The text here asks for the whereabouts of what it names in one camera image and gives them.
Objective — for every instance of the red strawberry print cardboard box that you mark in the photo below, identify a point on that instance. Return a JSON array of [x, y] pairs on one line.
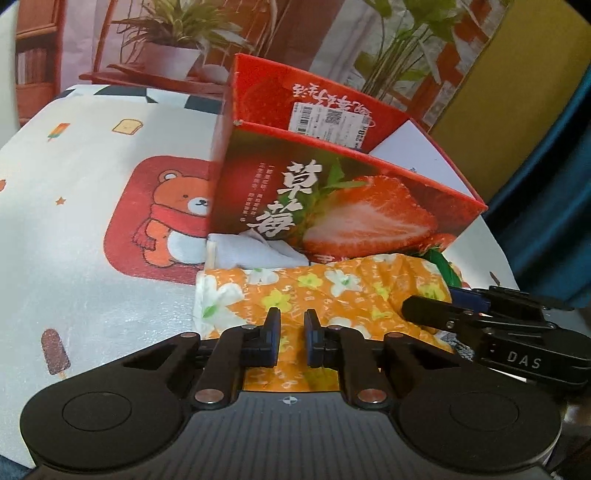
[[351, 194]]

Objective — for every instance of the white cloth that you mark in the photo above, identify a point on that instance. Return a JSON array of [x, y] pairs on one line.
[[249, 249]]

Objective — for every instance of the white panel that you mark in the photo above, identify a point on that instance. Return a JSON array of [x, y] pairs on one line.
[[8, 92]]

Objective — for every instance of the wall poster with plants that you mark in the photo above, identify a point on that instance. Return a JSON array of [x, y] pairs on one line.
[[207, 32]]

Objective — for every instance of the blue curtain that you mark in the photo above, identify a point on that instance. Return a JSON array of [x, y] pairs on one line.
[[549, 207]]

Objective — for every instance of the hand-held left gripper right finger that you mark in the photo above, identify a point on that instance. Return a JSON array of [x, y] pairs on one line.
[[312, 330]]

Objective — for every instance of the orange floral cloth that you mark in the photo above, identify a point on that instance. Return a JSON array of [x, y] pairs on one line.
[[351, 290]]

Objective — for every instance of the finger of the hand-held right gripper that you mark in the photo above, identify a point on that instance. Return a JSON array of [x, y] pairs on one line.
[[431, 311], [466, 297]]

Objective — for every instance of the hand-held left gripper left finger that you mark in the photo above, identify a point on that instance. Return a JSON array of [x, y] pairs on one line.
[[274, 328]]

